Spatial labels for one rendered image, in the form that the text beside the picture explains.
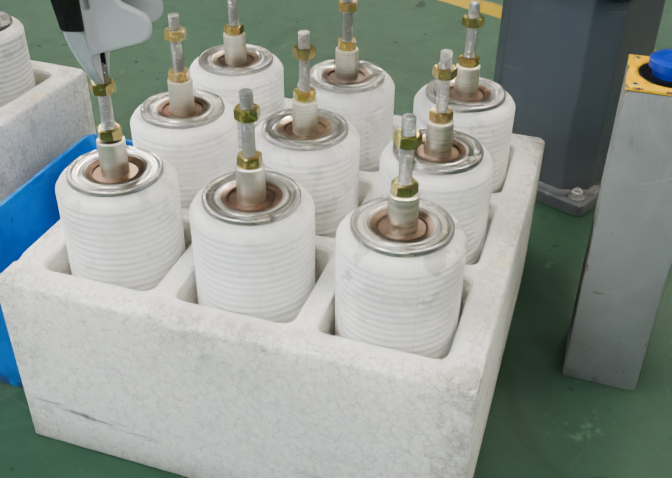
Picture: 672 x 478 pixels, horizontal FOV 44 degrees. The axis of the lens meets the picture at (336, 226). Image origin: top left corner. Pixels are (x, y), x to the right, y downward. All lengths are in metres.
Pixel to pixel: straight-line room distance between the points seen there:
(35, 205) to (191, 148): 0.28
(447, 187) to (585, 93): 0.43
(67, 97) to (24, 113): 0.08
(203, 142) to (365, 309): 0.23
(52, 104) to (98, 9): 0.42
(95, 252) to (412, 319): 0.25
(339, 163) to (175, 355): 0.21
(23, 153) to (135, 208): 0.36
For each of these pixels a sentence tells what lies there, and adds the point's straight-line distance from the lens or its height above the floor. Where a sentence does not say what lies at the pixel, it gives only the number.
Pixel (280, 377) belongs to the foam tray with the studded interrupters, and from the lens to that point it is 0.63.
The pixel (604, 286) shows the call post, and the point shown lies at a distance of 0.81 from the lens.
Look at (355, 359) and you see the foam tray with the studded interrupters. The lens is 0.60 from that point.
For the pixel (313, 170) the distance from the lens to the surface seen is 0.70.
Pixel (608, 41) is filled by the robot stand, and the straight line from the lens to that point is 1.05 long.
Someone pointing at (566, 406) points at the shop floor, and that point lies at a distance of 0.85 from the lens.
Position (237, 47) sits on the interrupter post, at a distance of 0.86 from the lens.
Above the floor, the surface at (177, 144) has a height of 0.24.
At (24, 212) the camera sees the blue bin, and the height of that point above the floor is 0.09.
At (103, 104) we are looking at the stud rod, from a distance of 0.66.
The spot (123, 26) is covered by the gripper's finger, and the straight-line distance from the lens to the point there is 0.61.
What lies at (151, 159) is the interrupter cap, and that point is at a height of 0.25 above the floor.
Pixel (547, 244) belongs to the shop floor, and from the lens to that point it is 1.06.
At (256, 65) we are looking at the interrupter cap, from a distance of 0.86.
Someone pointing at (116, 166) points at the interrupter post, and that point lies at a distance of 0.68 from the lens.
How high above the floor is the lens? 0.59
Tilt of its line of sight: 34 degrees down
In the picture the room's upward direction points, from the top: 1 degrees clockwise
